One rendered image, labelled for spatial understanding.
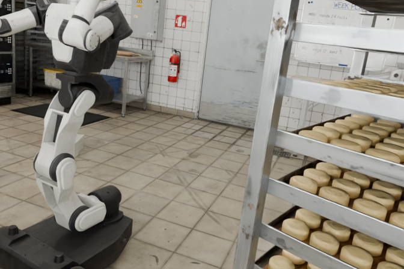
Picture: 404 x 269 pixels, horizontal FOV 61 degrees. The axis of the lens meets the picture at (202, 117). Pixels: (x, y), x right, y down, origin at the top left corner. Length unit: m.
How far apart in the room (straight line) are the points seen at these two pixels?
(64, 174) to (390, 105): 1.48
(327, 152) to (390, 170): 0.09
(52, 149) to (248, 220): 1.27
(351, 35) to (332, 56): 4.45
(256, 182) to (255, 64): 4.59
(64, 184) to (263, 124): 1.33
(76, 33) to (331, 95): 1.00
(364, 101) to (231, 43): 4.75
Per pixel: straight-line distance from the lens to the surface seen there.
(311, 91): 0.58
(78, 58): 1.68
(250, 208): 0.64
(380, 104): 0.55
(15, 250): 2.00
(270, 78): 0.57
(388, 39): 0.55
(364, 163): 0.57
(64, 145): 1.77
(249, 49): 5.18
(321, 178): 0.71
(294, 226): 0.70
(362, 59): 0.99
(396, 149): 0.66
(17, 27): 1.86
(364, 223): 0.59
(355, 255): 0.67
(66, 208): 1.92
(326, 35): 0.57
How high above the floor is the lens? 1.30
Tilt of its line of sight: 13 degrees down
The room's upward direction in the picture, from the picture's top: 7 degrees clockwise
